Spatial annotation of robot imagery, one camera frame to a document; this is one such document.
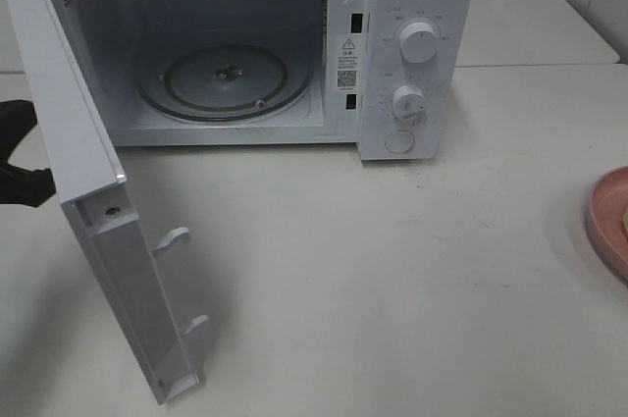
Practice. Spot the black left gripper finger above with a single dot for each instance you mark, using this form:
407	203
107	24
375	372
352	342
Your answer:
17	120
24	187

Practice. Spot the round white door-release button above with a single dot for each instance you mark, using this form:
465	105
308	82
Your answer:
400	141

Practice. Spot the white timer knob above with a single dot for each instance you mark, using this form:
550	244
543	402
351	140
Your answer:
408	102

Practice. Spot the pink round plate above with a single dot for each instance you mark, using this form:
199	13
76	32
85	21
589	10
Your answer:
606	205

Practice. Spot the sandwich with lettuce and cheese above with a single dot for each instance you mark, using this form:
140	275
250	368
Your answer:
625	222

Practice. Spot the glass microwave turntable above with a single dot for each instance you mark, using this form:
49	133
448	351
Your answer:
224	83

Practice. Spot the white microwave oven body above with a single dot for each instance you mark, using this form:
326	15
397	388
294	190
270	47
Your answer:
352	44

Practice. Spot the upper white power knob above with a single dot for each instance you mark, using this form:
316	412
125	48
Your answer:
418	41

